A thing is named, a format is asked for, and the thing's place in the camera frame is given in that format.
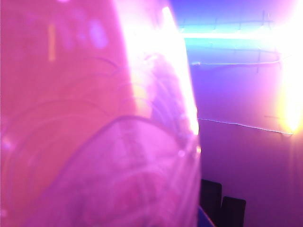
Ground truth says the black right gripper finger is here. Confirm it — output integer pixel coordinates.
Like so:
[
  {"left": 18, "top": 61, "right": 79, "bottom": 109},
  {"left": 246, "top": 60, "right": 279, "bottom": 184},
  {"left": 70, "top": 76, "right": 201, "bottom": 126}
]
[{"left": 32, "top": 205, "right": 49, "bottom": 227}]

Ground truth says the clear water bottle red label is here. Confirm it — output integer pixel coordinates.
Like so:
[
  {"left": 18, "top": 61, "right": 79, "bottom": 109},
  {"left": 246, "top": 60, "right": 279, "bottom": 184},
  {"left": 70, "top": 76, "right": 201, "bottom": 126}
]
[{"left": 0, "top": 0, "right": 202, "bottom": 227}]

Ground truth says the black office chair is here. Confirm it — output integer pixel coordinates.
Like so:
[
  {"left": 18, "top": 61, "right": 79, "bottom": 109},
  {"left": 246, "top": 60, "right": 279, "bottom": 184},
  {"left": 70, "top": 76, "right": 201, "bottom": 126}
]
[{"left": 200, "top": 179, "right": 247, "bottom": 227}]

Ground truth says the cyan LED light strip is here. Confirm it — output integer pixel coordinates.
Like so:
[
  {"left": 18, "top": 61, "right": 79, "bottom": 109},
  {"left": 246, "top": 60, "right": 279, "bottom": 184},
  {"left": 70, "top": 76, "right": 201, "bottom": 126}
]
[{"left": 178, "top": 22, "right": 285, "bottom": 49}]

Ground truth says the bright LED light bar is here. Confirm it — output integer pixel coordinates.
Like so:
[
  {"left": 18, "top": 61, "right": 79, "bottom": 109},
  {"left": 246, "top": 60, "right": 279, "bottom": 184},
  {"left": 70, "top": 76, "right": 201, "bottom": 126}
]
[{"left": 276, "top": 0, "right": 303, "bottom": 136}]

